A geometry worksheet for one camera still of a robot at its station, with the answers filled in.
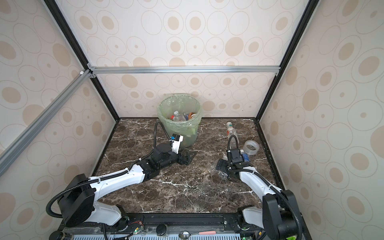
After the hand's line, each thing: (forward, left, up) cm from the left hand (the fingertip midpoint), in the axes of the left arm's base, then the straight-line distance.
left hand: (194, 150), depth 76 cm
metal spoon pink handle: (-34, +5, -22) cm, 41 cm away
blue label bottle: (+30, +5, -7) cm, 31 cm away
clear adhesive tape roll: (+16, -39, -22) cm, 47 cm away
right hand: (-1, -18, -18) cm, 26 cm away
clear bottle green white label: (+28, -26, -20) cm, 43 cm away
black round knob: (-33, +14, -10) cm, 38 cm away
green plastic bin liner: (+37, +8, -1) cm, 38 cm away
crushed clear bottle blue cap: (-4, -16, -20) cm, 26 cm away
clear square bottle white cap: (+30, +11, -7) cm, 33 cm away
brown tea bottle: (+28, +3, -2) cm, 28 cm away
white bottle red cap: (+31, +16, -8) cm, 36 cm away
